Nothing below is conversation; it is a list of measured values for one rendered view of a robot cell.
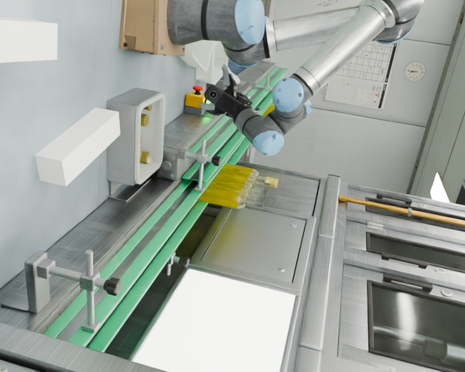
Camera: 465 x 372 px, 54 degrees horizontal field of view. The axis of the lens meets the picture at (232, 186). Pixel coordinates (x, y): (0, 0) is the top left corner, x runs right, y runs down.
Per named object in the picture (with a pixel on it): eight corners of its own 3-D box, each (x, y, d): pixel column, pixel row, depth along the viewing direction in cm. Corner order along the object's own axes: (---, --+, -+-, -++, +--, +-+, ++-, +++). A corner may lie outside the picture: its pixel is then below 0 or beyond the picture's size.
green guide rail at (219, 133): (183, 157, 142) (207, 162, 140) (183, 154, 141) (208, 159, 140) (276, 68, 297) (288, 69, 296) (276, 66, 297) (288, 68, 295)
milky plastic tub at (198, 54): (184, 71, 172) (207, 74, 170) (166, 51, 150) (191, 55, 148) (194, 25, 172) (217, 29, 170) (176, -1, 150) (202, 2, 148)
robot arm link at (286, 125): (315, 101, 120) (283, 128, 121) (314, 113, 131) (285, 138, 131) (295, 80, 122) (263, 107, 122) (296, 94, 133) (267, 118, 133)
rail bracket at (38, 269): (1, 312, 85) (111, 345, 81) (-9, 235, 78) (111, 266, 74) (18, 297, 90) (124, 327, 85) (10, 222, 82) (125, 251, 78)
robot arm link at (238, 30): (210, -16, 116) (263, -14, 113) (220, 9, 129) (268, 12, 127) (203, 29, 115) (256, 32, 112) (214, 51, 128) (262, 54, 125)
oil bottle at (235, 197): (182, 197, 151) (245, 211, 148) (183, 181, 149) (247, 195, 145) (188, 190, 156) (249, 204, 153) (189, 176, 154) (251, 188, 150)
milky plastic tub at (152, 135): (108, 181, 124) (137, 187, 122) (107, 100, 114) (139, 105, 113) (136, 159, 139) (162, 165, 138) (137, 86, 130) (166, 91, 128)
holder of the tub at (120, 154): (106, 198, 126) (133, 204, 125) (105, 100, 115) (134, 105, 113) (133, 175, 142) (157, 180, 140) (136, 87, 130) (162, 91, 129)
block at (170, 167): (155, 178, 142) (176, 182, 140) (156, 149, 138) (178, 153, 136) (159, 173, 145) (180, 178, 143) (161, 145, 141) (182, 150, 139)
